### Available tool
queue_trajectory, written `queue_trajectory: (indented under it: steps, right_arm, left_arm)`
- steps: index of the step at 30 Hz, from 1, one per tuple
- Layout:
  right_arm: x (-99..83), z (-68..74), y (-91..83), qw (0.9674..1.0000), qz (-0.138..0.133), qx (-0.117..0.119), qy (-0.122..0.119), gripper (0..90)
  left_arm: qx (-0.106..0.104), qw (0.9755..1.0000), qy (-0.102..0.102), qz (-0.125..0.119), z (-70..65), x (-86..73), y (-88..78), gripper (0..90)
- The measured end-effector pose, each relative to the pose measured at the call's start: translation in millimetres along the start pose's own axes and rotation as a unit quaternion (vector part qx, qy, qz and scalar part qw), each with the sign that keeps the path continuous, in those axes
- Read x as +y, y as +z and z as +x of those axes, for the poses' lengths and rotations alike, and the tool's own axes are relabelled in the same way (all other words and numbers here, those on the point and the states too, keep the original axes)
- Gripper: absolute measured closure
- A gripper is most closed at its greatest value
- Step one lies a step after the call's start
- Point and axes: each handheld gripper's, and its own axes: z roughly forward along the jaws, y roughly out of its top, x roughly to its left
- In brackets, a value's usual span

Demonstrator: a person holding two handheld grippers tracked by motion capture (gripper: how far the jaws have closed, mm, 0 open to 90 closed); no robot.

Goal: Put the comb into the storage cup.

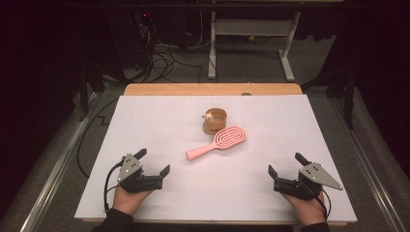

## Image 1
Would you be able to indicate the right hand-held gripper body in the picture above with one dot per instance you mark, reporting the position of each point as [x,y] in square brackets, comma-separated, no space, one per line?
[309,180]

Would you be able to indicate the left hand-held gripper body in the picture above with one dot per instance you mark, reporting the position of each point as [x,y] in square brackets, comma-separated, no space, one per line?
[138,182]

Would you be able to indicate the pink hairbrush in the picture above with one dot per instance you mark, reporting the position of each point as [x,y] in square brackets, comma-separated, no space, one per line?
[227,138]

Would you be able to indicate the person's left hand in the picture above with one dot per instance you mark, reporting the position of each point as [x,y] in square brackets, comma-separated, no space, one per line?
[127,201]

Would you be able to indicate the person's right hand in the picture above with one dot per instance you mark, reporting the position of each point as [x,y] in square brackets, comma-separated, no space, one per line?
[309,211]

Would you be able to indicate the white paper sheet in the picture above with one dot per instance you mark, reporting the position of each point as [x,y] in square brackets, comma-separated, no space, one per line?
[154,129]

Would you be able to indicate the wooden cup with small figure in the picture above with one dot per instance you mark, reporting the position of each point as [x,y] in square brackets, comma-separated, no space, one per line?
[215,127]

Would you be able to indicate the dark metal stand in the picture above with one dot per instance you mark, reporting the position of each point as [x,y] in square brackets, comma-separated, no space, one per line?
[84,93]
[348,96]

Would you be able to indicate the wooden table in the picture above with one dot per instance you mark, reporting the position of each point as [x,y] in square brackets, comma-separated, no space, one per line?
[193,89]

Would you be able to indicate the metal floor rail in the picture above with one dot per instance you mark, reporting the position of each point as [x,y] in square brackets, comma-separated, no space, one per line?
[54,174]
[367,164]

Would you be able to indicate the white metal table frame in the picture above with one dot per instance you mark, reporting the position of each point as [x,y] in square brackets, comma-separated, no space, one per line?
[251,27]

